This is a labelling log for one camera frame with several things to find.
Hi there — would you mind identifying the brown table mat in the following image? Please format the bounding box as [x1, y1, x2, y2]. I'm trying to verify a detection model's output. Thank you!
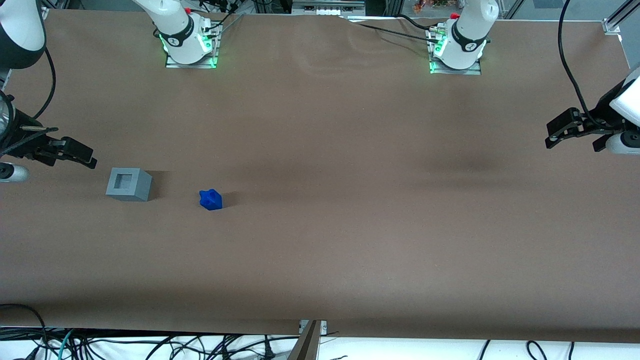
[0, 9, 640, 344]

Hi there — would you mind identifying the teal floor cable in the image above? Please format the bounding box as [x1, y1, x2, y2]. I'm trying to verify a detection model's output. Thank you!
[57, 328, 77, 360]

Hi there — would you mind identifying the black base cable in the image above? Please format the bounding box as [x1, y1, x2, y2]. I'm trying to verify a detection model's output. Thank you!
[202, 11, 246, 34]

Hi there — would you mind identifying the aluminium frame profile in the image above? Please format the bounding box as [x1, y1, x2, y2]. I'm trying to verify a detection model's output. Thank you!
[602, 0, 640, 36]

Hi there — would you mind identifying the black cable on mat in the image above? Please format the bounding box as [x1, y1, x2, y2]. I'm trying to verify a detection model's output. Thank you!
[346, 19, 441, 44]
[397, 14, 440, 32]

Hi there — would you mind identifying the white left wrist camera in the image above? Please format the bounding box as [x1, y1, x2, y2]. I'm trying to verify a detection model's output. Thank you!
[605, 131, 640, 156]

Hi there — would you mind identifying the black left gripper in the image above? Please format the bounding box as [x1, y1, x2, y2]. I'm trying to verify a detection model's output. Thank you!
[544, 84, 627, 153]

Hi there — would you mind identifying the thick black hanging cable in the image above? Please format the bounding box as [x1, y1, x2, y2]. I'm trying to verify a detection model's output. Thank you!
[558, 0, 609, 129]

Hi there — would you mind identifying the black looped floor cable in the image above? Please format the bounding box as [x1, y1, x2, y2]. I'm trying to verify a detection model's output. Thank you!
[525, 340, 549, 360]
[0, 303, 49, 360]

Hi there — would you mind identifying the orange background clutter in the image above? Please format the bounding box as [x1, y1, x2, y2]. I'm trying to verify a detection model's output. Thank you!
[413, 0, 452, 12]

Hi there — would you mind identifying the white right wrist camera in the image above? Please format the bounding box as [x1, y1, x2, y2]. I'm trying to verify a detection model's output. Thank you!
[0, 163, 30, 184]

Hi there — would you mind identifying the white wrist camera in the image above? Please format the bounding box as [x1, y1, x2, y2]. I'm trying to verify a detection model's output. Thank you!
[0, 163, 30, 184]
[605, 131, 640, 156]

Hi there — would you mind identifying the gray device with white connectors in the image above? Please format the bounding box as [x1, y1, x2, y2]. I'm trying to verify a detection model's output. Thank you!
[291, 0, 367, 17]

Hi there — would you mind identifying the blue plastic part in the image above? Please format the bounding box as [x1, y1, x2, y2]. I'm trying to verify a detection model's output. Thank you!
[199, 188, 223, 211]

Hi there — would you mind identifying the dark angled bar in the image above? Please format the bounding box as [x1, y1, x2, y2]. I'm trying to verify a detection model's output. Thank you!
[287, 320, 321, 360]

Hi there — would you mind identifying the gray square base block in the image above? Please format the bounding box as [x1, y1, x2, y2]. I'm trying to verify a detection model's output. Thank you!
[105, 167, 153, 202]

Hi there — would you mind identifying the black arm-routed cable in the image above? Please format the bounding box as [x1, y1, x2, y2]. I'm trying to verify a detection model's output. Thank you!
[30, 47, 57, 121]

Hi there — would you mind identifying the gray metal bracket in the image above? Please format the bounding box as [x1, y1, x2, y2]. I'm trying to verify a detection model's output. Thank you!
[298, 320, 328, 336]

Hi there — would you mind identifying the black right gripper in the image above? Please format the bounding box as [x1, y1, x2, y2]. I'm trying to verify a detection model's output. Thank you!
[0, 114, 99, 170]

